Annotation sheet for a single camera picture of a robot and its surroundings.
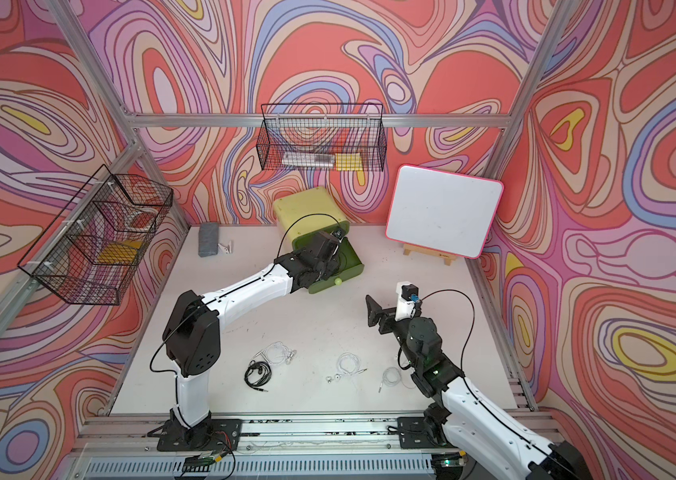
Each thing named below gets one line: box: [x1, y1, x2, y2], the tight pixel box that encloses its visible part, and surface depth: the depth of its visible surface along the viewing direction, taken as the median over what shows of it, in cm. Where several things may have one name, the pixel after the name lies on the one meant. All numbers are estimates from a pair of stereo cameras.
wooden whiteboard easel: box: [403, 243, 458, 266], surface depth 108 cm
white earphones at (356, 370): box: [326, 351, 368, 388], surface depth 86 cm
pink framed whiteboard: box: [385, 164, 505, 259], surface depth 103 cm
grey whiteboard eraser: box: [198, 222, 219, 258], surface depth 116 cm
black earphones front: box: [244, 359, 272, 392], surface depth 85 cm
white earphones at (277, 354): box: [252, 341, 297, 366], surface depth 88 cm
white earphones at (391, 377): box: [379, 366, 402, 393], surface depth 85 cm
